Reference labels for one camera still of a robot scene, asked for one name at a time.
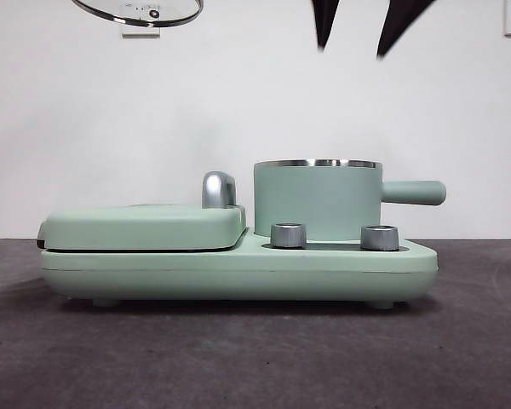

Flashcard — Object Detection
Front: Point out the silver control knob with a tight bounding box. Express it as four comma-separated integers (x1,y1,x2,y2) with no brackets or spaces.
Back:
360,224,399,251
271,222,308,249

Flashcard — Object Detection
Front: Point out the glass lid with green knob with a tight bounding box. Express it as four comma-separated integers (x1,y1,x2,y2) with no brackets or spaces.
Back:
72,0,205,29

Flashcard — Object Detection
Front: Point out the mint green pot with handle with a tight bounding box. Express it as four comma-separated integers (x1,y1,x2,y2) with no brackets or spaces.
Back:
253,158,447,239

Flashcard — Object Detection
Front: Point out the mint green breakfast machine base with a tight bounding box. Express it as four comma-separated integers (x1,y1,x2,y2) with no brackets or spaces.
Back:
40,225,439,308

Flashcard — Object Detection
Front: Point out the green hinged cover, silver handle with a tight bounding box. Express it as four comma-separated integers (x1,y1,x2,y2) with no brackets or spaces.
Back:
37,170,248,252

